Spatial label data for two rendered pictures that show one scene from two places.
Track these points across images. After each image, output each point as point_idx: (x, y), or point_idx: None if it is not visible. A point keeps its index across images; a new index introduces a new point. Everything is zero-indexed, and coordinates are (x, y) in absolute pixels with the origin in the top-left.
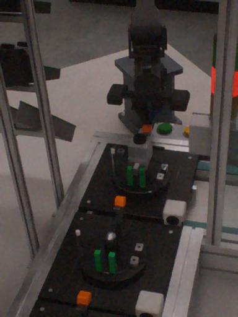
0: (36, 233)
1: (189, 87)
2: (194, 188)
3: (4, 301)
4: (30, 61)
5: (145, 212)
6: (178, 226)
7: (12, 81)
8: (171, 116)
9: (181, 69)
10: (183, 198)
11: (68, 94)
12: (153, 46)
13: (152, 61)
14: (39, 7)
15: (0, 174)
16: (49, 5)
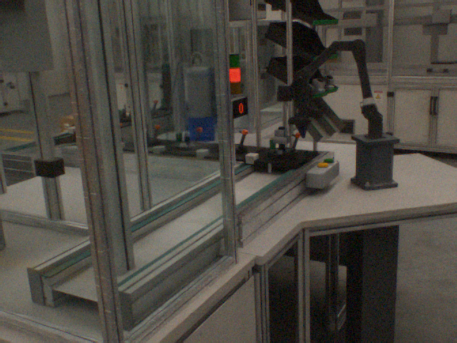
0: (259, 145)
1: (424, 196)
2: (268, 162)
3: None
4: (293, 77)
5: None
6: (242, 158)
7: (281, 78)
8: (364, 178)
9: (365, 141)
10: (261, 160)
11: (414, 168)
12: (302, 87)
13: (288, 88)
14: (305, 56)
15: None
16: (312, 58)
